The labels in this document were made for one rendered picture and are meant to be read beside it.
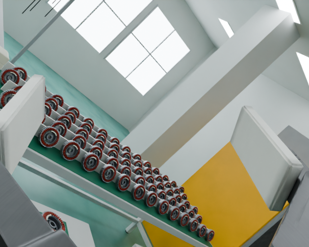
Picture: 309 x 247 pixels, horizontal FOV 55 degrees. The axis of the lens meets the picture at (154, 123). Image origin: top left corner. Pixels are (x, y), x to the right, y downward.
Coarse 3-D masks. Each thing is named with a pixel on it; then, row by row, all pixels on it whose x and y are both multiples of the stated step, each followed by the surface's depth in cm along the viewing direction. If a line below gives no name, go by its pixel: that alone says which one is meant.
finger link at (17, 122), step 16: (32, 80) 17; (16, 96) 15; (32, 96) 16; (0, 112) 13; (16, 112) 14; (32, 112) 16; (0, 128) 12; (16, 128) 14; (32, 128) 17; (0, 144) 12; (16, 144) 14; (0, 160) 13; (16, 160) 15
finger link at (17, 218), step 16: (0, 176) 10; (0, 192) 9; (16, 192) 10; (0, 208) 9; (16, 208) 9; (32, 208) 9; (0, 224) 8; (16, 224) 8; (32, 224) 9; (48, 224) 9; (0, 240) 8; (16, 240) 8; (32, 240) 8; (48, 240) 8; (64, 240) 8
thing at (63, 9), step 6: (54, 0) 340; (60, 0) 343; (72, 0) 346; (54, 6) 344; (66, 6) 347; (48, 12) 344; (60, 12) 348; (54, 18) 349; (48, 24) 349; (42, 30) 350; (36, 36) 351; (30, 42) 352; (24, 48) 352; (18, 54) 353; (12, 60) 354
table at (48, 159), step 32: (0, 96) 151; (64, 128) 176; (32, 160) 148; (64, 160) 166; (96, 160) 180; (128, 160) 231; (96, 192) 177; (128, 192) 210; (160, 192) 243; (160, 224) 220; (192, 224) 259
